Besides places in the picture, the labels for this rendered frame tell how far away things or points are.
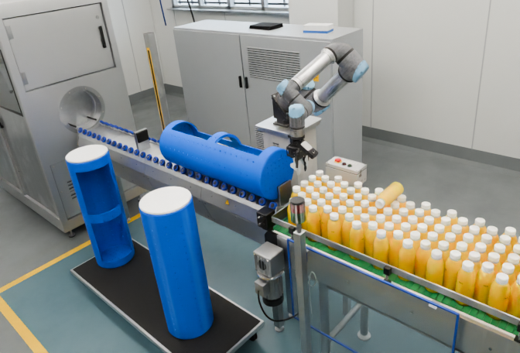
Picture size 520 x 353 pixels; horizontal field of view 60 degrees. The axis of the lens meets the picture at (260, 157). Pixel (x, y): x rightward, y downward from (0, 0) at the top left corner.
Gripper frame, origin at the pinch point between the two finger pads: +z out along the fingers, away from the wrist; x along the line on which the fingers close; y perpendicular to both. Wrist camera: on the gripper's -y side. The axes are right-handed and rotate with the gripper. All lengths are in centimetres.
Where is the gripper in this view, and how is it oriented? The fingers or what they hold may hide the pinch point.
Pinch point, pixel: (302, 171)
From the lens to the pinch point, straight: 231.5
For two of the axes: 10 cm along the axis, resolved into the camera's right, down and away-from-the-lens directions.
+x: -6.7, 3.8, -6.4
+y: -7.4, -2.3, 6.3
